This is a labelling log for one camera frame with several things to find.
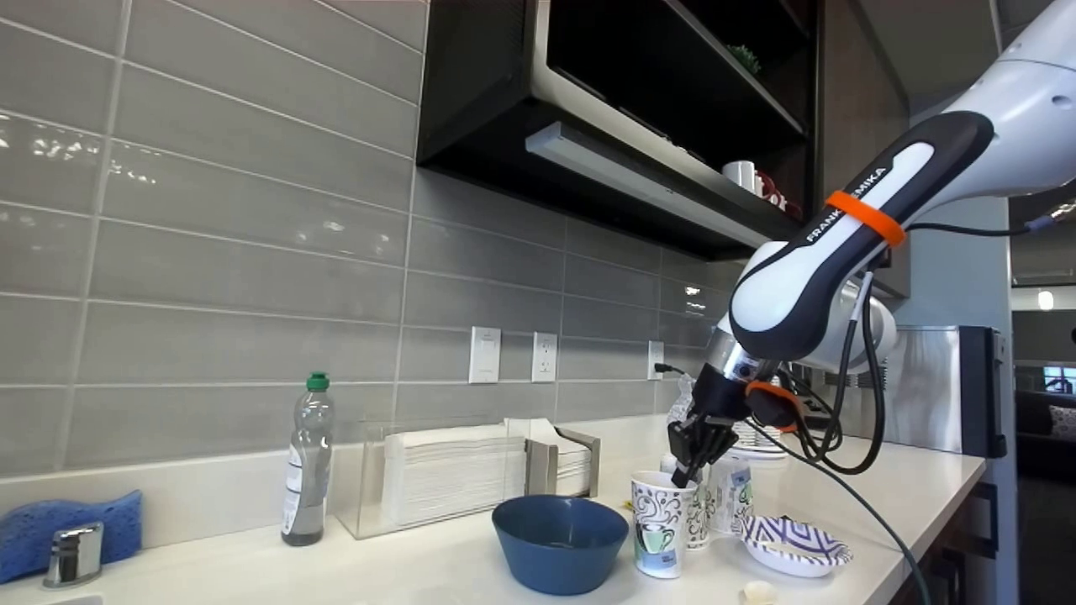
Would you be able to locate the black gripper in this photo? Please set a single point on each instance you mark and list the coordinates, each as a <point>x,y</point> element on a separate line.
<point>713,403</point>

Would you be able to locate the patterned paper coffee cup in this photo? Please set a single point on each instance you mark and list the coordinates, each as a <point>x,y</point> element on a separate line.
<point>660,526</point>

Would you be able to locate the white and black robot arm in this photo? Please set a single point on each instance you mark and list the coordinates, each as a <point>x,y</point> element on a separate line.
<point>809,300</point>

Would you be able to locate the steel napkin holder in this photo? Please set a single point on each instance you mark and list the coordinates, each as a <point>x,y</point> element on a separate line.
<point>556,458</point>

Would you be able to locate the white outlet plate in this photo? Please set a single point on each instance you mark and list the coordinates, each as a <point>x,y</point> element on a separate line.
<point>487,355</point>

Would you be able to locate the dark upper cabinet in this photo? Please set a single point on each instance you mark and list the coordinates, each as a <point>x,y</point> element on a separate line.
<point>685,121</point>

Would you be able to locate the clear soap bottle green cap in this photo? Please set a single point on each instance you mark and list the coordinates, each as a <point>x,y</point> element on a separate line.
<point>308,464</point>

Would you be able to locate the chrome faucet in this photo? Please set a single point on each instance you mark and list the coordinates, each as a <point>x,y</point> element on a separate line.
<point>75,554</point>

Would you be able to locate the white switch plate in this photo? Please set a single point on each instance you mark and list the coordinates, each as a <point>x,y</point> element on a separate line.
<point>544,357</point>

